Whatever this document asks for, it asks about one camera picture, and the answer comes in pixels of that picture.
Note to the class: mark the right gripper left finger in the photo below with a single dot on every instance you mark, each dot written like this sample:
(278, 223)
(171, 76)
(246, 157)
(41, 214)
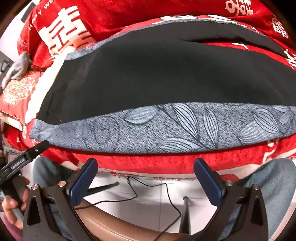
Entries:
(39, 222)

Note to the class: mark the black pants with patterned lining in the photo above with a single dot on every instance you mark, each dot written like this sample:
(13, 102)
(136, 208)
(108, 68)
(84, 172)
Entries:
(178, 86)

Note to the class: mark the person's left hand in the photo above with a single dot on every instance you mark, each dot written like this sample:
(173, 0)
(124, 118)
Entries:
(16, 193)

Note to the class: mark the red bedsheet with white characters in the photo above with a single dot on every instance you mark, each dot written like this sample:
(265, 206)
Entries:
(234, 163)

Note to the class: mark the brown leather stool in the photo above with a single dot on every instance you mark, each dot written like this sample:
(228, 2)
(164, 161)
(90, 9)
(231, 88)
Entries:
(107, 227)

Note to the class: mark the person's blue jeans legs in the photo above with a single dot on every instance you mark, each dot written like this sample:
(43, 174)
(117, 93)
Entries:
(275, 178)

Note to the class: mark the grey cloth glove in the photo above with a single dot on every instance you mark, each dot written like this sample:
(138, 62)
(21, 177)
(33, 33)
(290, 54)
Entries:
(18, 70)

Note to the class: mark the red quilt with white characters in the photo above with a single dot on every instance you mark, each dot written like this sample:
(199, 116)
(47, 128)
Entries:
(52, 26)

